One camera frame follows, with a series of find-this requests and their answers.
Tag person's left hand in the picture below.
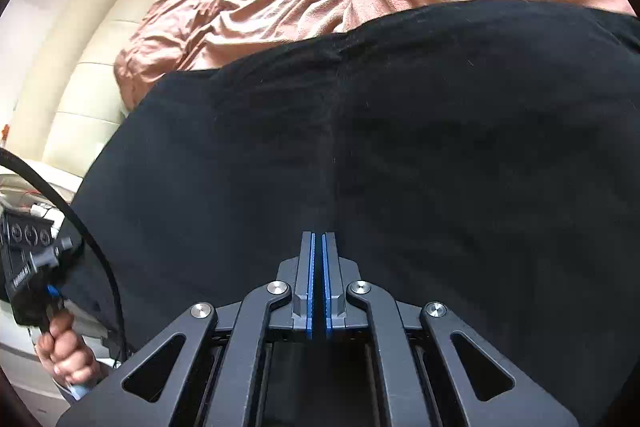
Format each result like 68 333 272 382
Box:
36 311 101 388

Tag cream padded headboard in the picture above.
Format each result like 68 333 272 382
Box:
0 0 251 188

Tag black pants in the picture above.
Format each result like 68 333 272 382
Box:
62 0 640 427

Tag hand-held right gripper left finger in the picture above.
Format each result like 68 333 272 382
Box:
55 231 317 427

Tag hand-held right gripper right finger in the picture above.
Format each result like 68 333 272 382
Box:
321 231 581 427

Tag black cable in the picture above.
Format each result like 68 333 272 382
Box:
0 147 131 368

